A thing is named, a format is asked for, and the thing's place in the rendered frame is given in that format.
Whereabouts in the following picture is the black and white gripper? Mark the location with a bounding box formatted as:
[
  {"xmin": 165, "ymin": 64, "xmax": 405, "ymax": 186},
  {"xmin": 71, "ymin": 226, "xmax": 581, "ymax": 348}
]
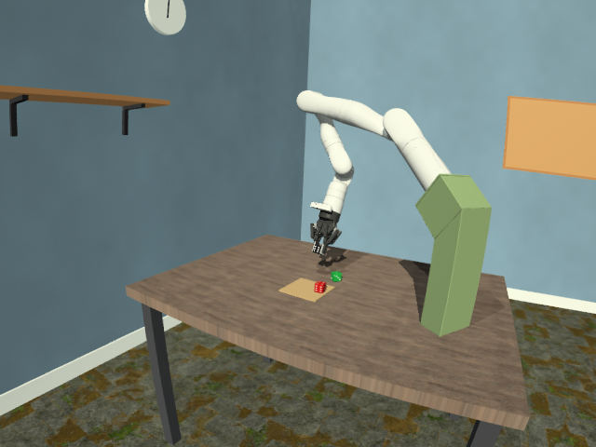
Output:
[{"xmin": 310, "ymin": 210, "xmax": 342, "ymax": 255}]

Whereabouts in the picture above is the tan flat mat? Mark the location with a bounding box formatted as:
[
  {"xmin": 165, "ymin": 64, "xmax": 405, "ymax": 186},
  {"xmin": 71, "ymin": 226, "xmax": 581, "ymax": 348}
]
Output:
[{"xmin": 278, "ymin": 278, "xmax": 335, "ymax": 302}]

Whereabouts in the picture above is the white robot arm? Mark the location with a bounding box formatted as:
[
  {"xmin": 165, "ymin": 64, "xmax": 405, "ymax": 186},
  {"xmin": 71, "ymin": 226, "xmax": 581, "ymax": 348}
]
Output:
[{"xmin": 296, "ymin": 90, "xmax": 451, "ymax": 214}]

